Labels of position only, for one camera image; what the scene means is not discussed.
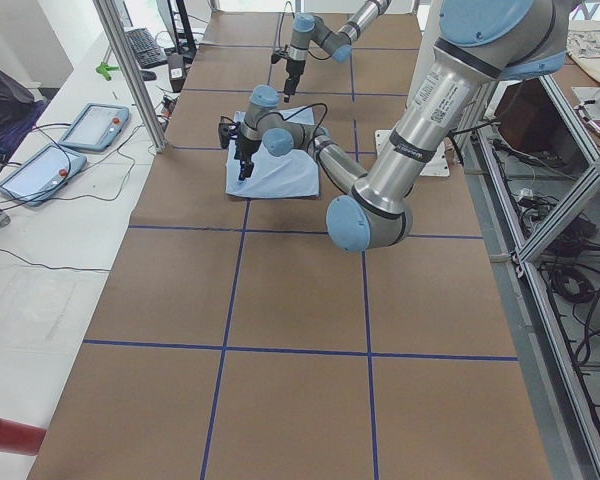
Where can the far teach pendant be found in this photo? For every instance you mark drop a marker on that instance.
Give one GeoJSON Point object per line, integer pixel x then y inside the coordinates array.
{"type": "Point", "coordinates": [95, 128]}

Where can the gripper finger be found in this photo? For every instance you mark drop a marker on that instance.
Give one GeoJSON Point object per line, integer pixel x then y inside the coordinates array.
{"type": "Point", "coordinates": [287, 91]}
{"type": "Point", "coordinates": [294, 84]}
{"type": "Point", "coordinates": [243, 172]}
{"type": "Point", "coordinates": [248, 169]}

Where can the light blue t-shirt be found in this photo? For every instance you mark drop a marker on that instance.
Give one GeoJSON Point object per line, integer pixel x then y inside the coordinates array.
{"type": "Point", "coordinates": [279, 171]}

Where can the teach pendant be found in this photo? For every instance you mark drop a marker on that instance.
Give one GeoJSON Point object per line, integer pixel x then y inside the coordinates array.
{"type": "Point", "coordinates": [39, 178]}
{"type": "Point", "coordinates": [95, 128]}

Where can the black keyboard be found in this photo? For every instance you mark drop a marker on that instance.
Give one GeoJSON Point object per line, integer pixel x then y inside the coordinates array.
{"type": "Point", "coordinates": [147, 52]}

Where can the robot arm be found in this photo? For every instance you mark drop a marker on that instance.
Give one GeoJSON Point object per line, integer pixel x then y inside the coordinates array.
{"type": "Point", "coordinates": [478, 42]}
{"type": "Point", "coordinates": [309, 28]}

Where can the aluminium frame post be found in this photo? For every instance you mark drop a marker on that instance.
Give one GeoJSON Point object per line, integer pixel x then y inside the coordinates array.
{"type": "Point", "coordinates": [115, 33]}

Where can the red fire extinguisher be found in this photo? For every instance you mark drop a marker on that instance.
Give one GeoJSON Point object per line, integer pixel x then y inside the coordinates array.
{"type": "Point", "coordinates": [19, 438]}

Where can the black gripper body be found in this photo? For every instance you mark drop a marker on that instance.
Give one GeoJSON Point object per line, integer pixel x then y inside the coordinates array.
{"type": "Point", "coordinates": [293, 68]}
{"type": "Point", "coordinates": [245, 149]}

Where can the seated person in black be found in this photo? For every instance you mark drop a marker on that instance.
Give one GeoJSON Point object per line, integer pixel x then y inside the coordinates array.
{"type": "Point", "coordinates": [19, 112]}

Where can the near teach pendant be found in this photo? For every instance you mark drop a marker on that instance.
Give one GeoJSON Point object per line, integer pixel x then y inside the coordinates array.
{"type": "Point", "coordinates": [39, 178]}

